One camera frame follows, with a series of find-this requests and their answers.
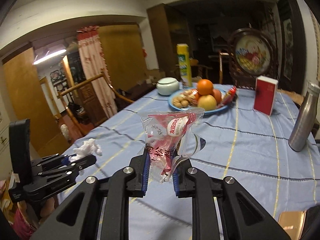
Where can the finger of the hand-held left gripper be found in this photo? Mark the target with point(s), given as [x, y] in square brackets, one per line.
[75, 168]
[50, 161]

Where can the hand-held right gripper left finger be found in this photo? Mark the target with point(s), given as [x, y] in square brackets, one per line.
[146, 177]

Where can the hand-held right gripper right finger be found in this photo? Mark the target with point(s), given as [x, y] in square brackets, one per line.
[176, 180]

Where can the white tissue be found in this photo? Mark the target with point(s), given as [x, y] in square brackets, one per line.
[87, 148]

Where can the clear red snack bag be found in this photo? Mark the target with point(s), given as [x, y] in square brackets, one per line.
[170, 130]

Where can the person's left hand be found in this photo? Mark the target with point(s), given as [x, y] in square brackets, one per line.
[47, 206]

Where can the blue striped tablecloth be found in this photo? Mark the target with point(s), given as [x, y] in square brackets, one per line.
[237, 155]

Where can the display shelf with plates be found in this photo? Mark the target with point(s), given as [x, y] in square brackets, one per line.
[58, 78]

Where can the pile of walnuts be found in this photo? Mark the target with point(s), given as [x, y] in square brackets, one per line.
[181, 102]

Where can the yellow apple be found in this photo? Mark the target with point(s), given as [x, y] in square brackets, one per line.
[207, 102]

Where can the blue fruit plate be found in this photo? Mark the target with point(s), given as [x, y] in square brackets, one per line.
[221, 108]

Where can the clear packet of biscuits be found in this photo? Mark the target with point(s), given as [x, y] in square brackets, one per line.
[190, 93]

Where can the white lidded ceramic jar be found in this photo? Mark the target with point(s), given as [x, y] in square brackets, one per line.
[167, 86]

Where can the ceiling tube light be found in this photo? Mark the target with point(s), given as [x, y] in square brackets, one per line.
[48, 55]

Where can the reddish orange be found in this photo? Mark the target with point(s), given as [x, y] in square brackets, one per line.
[217, 95]

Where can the red snack packet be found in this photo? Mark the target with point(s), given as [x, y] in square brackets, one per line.
[228, 95]

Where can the cardboard boxes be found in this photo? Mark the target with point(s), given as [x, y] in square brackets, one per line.
[153, 76]

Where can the white red patterned curtain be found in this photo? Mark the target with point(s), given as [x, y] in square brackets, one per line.
[95, 67]

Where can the round-backed wooden chair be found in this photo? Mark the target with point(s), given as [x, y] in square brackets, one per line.
[198, 67]

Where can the yellow green spray can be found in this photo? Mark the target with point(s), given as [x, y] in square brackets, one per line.
[184, 65]

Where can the square-framed wooden chair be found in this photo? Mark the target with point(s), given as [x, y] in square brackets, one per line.
[221, 67]

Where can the red box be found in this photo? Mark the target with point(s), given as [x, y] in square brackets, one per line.
[265, 95]

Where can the gold phone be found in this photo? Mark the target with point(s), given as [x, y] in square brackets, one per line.
[291, 223]

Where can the steel bottle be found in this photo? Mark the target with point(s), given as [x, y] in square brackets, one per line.
[303, 120]

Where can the tall wooden cabinet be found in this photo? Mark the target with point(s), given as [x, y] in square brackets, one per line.
[160, 35]

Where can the round embroidered table screen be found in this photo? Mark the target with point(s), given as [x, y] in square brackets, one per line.
[252, 55]

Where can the dark framed picture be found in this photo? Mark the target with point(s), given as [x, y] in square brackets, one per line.
[287, 42]

